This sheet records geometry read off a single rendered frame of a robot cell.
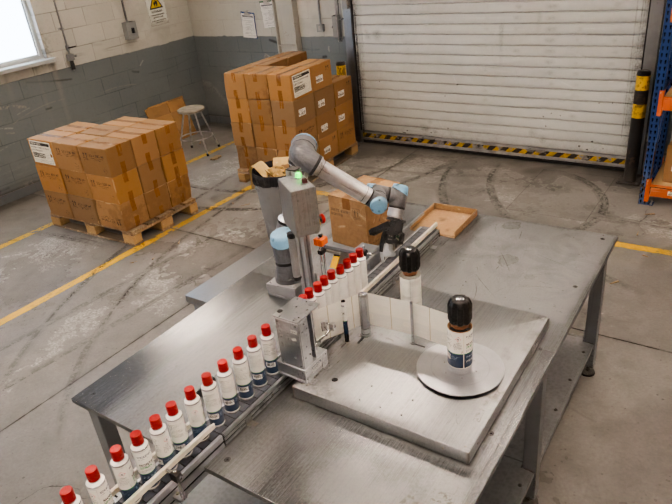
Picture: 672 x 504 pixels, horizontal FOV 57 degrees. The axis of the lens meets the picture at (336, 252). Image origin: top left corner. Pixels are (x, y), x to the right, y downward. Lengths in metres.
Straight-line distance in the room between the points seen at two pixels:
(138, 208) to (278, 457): 3.94
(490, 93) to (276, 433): 5.09
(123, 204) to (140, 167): 0.36
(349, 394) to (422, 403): 0.25
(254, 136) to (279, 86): 0.68
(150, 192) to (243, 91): 1.42
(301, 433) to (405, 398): 0.37
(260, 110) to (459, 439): 4.79
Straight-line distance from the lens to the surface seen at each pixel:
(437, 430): 2.04
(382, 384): 2.21
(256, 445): 2.13
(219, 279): 3.10
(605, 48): 6.27
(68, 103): 7.94
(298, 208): 2.28
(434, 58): 6.84
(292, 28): 7.89
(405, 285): 2.45
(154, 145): 5.77
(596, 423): 3.44
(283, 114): 6.13
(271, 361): 2.27
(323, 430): 2.14
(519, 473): 2.84
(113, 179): 5.52
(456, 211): 3.53
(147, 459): 1.96
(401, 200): 2.81
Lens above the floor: 2.30
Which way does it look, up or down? 28 degrees down
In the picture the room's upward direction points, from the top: 6 degrees counter-clockwise
